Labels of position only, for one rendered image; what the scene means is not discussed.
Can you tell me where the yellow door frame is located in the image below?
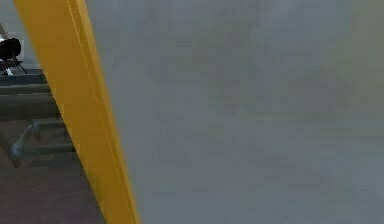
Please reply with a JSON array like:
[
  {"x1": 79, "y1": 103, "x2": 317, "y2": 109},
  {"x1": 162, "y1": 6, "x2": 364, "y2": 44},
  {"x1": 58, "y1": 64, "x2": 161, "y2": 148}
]
[{"x1": 13, "y1": 0, "x2": 142, "y2": 224}]

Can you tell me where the black round object on stand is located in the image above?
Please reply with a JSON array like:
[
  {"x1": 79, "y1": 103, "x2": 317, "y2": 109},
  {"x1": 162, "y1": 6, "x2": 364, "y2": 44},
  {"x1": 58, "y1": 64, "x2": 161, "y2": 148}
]
[{"x1": 0, "y1": 37, "x2": 28, "y2": 76}]

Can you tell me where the grey table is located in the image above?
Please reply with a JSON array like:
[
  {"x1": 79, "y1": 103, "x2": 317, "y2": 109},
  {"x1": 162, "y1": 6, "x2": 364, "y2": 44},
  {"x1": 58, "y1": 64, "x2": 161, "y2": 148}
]
[{"x1": 0, "y1": 68, "x2": 76, "y2": 169}]

